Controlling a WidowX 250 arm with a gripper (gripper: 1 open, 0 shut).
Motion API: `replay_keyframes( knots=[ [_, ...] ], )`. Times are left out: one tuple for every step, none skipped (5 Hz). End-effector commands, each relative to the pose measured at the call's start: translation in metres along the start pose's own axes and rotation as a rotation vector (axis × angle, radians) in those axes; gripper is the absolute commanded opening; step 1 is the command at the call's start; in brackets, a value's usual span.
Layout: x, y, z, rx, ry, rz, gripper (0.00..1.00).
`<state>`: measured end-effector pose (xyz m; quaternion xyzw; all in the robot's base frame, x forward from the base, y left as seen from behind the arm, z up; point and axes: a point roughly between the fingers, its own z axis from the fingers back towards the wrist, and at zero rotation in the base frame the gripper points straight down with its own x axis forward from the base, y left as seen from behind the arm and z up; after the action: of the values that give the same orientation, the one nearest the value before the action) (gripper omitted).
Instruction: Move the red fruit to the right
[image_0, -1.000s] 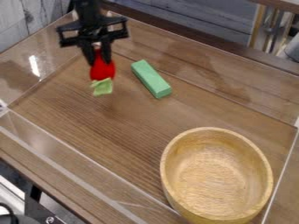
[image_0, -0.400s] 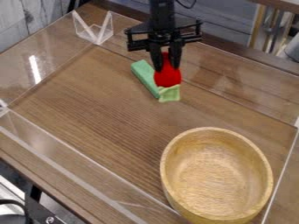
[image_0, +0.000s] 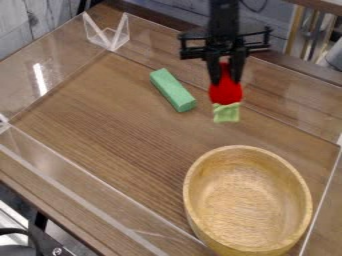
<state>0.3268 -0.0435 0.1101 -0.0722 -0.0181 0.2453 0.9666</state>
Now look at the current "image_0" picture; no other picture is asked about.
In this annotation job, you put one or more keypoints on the green rectangular block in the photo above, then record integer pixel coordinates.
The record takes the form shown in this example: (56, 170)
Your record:
(172, 90)

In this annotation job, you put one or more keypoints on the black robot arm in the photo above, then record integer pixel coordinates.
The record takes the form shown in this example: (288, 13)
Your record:
(223, 24)

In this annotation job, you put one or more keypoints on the red plush strawberry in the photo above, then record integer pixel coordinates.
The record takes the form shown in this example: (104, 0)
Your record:
(225, 95)

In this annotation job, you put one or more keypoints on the gold metal chair frame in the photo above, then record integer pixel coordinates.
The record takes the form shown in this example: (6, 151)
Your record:
(310, 32)

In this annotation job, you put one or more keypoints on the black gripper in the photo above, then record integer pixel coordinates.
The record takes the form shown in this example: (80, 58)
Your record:
(196, 42)

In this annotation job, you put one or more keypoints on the wooden bowl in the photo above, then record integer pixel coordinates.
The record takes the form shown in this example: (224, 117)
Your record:
(247, 202)

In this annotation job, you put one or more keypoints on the clear acrylic corner bracket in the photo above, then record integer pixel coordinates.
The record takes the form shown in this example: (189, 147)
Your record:
(108, 38)

